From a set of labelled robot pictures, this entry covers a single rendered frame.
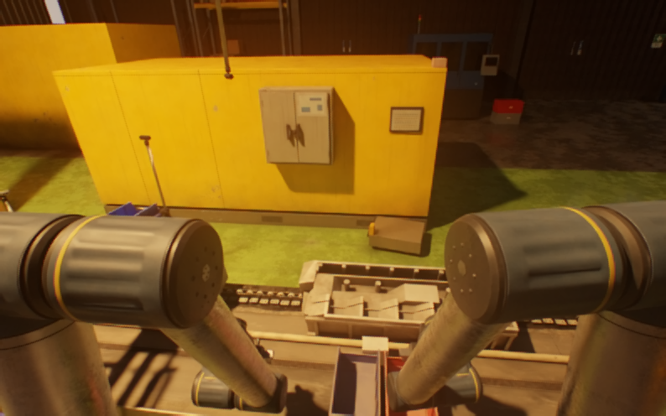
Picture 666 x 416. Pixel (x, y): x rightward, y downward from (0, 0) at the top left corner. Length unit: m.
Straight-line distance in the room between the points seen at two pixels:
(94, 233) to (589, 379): 0.76
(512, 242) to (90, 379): 0.67
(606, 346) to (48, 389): 0.83
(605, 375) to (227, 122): 3.72
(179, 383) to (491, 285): 1.60
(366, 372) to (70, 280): 1.41
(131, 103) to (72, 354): 3.92
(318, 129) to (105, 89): 2.43
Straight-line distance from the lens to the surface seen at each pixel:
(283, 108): 3.46
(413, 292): 1.79
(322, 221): 4.11
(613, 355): 0.67
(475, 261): 0.45
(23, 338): 0.65
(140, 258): 0.46
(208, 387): 1.17
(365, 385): 1.69
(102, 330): 2.28
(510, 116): 9.82
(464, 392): 1.17
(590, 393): 0.73
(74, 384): 0.71
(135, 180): 4.83
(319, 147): 3.49
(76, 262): 0.51
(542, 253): 0.46
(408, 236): 3.66
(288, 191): 4.00
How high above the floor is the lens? 2.15
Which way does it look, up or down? 28 degrees down
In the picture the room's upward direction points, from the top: 1 degrees counter-clockwise
